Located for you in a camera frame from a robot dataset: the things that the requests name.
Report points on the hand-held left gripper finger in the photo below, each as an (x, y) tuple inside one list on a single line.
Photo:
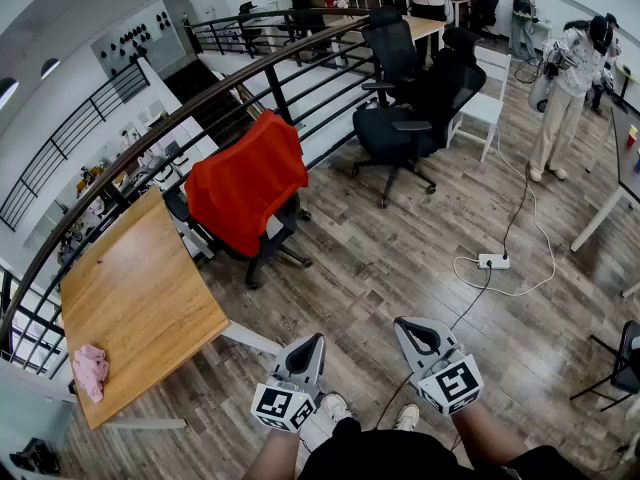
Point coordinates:
[(319, 368), (282, 360)]

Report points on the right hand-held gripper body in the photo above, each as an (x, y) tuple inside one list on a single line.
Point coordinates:
[(452, 383)]

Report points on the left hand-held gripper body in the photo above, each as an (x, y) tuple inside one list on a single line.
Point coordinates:
[(280, 403)]

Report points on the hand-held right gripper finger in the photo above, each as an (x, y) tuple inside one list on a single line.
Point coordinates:
[(407, 345), (440, 332)]

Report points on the red clothes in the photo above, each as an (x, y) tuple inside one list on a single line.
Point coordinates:
[(245, 183)]

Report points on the person's left forearm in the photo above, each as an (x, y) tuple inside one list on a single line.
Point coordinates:
[(270, 458)]

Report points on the person's right forearm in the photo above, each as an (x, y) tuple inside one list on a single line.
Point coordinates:
[(485, 443)]

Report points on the black high-back office chair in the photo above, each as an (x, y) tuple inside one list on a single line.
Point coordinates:
[(392, 48), (390, 135)]

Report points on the person's left white shoe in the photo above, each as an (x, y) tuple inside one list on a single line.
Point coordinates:
[(336, 407)]

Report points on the person's white shoe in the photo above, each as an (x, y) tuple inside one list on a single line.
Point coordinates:
[(407, 417), (336, 407)]

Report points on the person's right white shoe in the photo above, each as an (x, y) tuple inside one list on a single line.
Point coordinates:
[(407, 417)]

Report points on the white power strip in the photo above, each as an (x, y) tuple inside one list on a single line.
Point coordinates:
[(494, 261)]

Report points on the person's black shirt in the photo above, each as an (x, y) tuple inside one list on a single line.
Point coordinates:
[(400, 458)]

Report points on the pink cloth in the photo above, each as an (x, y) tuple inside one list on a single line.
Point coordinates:
[(90, 370)]

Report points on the dark-top white-leg table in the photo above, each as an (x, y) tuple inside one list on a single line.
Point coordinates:
[(625, 168)]

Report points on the black bag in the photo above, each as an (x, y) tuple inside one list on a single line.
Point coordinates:
[(35, 458)]

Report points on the blue cup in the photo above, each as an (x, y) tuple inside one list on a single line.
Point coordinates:
[(637, 160)]

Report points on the curved wooden-top railing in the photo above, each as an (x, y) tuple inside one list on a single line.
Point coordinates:
[(278, 93)]

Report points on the red cup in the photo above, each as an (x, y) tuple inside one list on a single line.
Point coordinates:
[(632, 135)]

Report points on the dark staircase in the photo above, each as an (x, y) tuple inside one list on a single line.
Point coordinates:
[(200, 93)]

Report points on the long wooden desk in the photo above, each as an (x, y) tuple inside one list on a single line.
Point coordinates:
[(425, 25)]

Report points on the black stair railing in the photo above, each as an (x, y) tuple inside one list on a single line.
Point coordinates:
[(250, 20)]

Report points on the red box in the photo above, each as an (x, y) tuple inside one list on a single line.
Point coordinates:
[(332, 1)]

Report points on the dome pendant lamp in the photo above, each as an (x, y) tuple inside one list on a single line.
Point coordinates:
[(7, 93), (50, 68)]

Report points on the black metal-frame chair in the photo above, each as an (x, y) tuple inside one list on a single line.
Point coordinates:
[(627, 368)]

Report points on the white wall board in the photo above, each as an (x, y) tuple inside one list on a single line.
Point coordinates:
[(140, 43)]

